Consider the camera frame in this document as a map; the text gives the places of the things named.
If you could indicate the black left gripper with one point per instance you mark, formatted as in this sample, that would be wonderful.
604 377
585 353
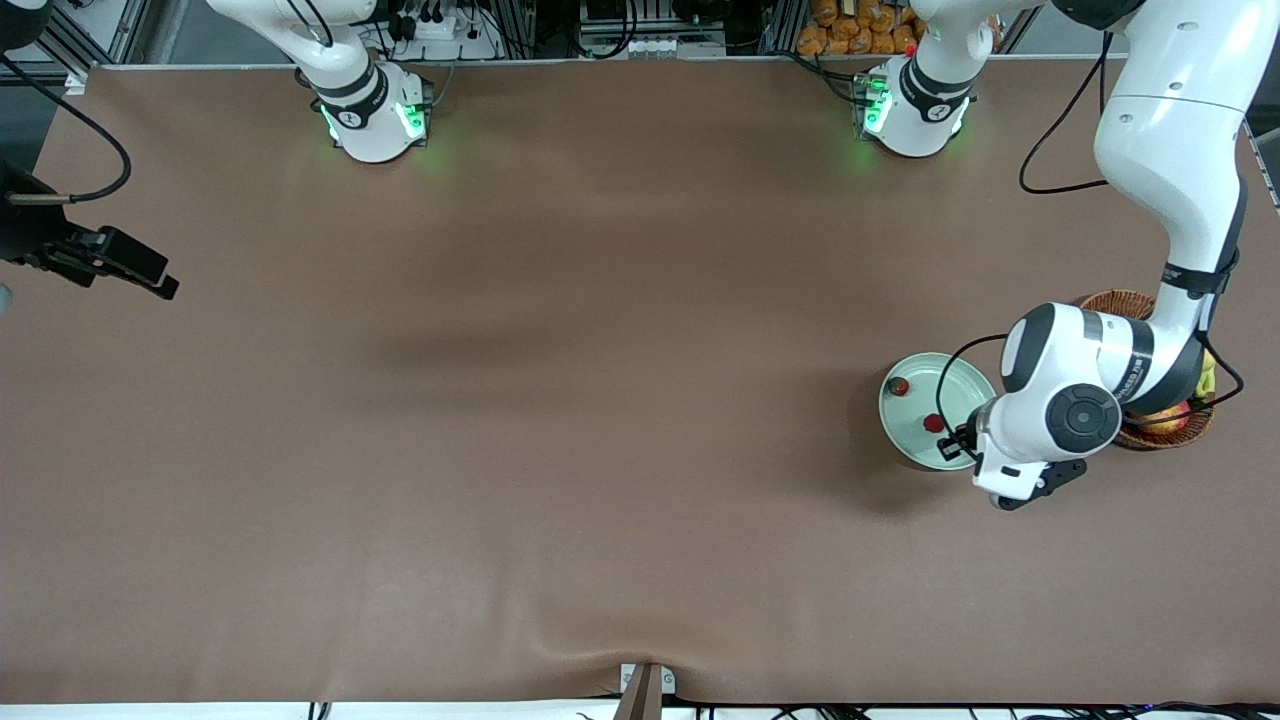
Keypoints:
966 438

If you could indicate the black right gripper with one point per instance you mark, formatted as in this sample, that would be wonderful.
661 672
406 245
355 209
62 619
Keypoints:
28 232

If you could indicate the red toy strawberry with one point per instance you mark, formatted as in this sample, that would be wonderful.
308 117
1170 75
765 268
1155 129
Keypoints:
898 386
934 423

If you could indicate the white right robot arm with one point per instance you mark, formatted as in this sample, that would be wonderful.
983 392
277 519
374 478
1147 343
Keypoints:
375 130

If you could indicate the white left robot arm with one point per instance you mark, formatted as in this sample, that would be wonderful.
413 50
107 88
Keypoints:
1180 150

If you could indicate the pale green round plate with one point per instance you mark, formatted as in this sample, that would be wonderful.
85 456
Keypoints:
915 440

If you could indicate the red yellow apple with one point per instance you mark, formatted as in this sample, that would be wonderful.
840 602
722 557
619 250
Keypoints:
1165 418

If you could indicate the brown wicker basket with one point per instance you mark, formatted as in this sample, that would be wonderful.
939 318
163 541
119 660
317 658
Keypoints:
1115 302

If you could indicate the yellow banana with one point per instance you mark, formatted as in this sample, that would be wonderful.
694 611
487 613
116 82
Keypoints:
1207 375

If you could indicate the large table cover mat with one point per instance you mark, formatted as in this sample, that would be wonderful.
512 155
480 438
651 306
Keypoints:
640 500

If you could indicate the white power strip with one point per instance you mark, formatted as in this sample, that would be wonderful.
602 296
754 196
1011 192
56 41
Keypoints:
455 45

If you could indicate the brown stand pole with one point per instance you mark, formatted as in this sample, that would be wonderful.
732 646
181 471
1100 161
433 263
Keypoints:
642 700

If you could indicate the bag of orange buns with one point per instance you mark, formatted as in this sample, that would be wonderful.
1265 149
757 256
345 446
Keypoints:
860 25

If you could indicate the aluminium frame profile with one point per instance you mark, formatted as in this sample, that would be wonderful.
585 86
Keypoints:
125 30

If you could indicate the silver mounting bracket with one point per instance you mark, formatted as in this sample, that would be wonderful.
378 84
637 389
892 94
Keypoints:
668 682

